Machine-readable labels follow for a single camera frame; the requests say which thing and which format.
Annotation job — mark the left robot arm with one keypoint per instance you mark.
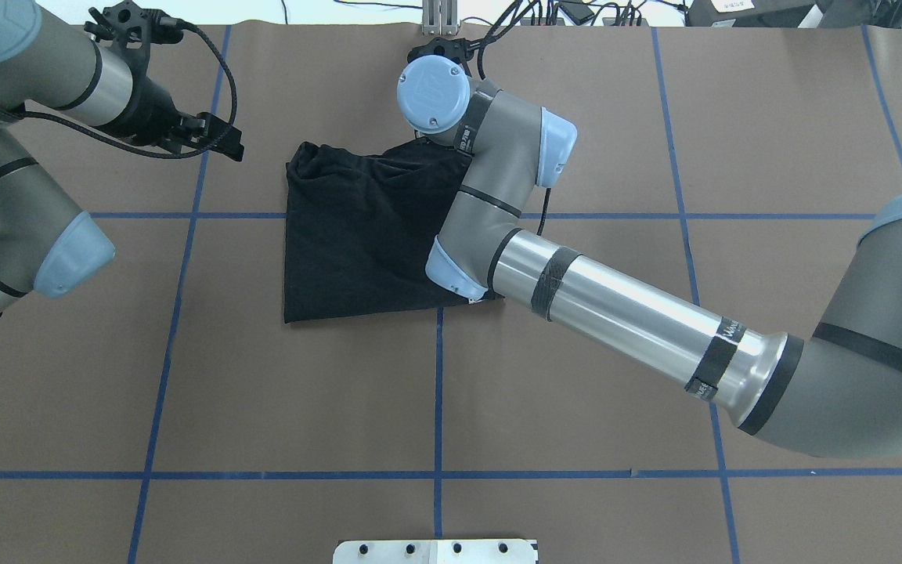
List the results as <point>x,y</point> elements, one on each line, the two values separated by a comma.
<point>94,81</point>

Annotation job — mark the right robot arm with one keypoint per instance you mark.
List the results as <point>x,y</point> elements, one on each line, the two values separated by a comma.
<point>834,394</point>

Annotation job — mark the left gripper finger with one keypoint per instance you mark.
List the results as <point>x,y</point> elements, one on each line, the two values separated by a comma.
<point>207,130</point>
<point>232,149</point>

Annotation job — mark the black graphic t-shirt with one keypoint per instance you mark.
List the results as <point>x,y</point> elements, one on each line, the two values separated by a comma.
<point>359,229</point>

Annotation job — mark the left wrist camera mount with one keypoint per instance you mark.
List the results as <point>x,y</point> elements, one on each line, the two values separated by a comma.
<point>132,30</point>

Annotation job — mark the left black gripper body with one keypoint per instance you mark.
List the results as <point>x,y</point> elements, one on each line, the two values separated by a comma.
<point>150,107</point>

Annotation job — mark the aluminium frame post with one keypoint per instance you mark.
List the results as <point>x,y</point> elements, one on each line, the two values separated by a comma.
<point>440,18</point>

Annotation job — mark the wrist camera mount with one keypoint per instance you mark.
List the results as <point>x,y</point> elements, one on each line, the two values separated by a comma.
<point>458,50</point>
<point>132,30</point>

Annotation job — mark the black power brick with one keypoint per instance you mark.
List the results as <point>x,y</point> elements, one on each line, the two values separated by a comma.
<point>741,14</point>

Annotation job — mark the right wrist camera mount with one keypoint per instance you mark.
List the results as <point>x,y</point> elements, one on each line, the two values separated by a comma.
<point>458,50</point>

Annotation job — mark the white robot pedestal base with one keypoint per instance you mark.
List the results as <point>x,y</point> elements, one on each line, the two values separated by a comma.
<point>493,550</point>

